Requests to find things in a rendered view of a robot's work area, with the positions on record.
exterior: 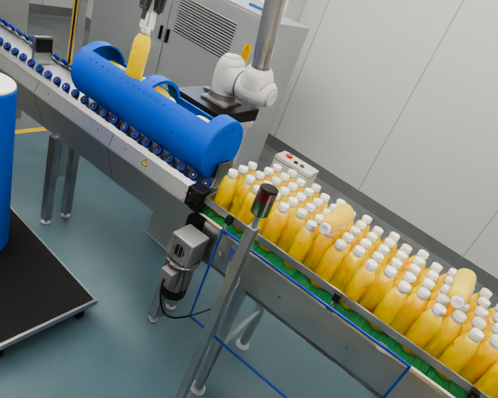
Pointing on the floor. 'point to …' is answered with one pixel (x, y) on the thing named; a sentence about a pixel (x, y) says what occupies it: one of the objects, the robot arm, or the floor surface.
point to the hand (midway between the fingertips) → (148, 20)
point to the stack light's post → (218, 308)
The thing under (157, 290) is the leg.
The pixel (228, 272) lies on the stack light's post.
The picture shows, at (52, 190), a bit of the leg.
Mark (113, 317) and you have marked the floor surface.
